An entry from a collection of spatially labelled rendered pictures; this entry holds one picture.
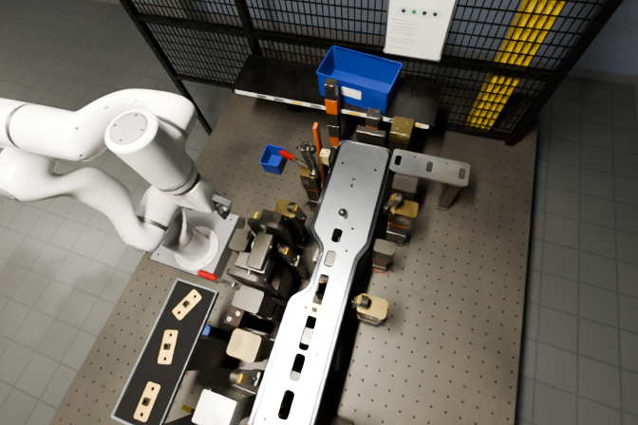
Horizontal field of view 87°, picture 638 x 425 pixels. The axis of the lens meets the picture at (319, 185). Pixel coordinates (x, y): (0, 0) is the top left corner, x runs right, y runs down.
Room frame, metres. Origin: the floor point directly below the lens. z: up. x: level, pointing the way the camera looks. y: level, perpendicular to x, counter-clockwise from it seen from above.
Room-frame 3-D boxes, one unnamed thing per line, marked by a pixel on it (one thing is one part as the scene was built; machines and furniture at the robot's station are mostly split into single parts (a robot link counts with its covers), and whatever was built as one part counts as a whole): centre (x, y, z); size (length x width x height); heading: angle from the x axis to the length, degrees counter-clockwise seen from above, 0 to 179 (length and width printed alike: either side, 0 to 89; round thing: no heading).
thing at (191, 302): (0.22, 0.45, 1.17); 0.08 x 0.04 x 0.01; 127
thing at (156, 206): (0.55, 0.55, 1.10); 0.19 x 0.12 x 0.24; 154
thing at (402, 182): (0.53, -0.34, 0.84); 0.12 x 0.07 x 0.28; 62
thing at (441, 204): (0.52, -0.53, 0.84); 0.05 x 0.05 x 0.29; 62
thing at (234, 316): (0.17, 0.33, 0.90); 0.05 x 0.05 x 0.40; 62
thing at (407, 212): (0.41, -0.29, 0.87); 0.12 x 0.07 x 0.35; 62
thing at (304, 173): (0.65, 0.04, 0.87); 0.10 x 0.07 x 0.35; 62
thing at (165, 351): (0.12, 0.50, 1.17); 0.08 x 0.04 x 0.01; 166
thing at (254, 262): (0.34, 0.23, 0.95); 0.18 x 0.13 x 0.49; 152
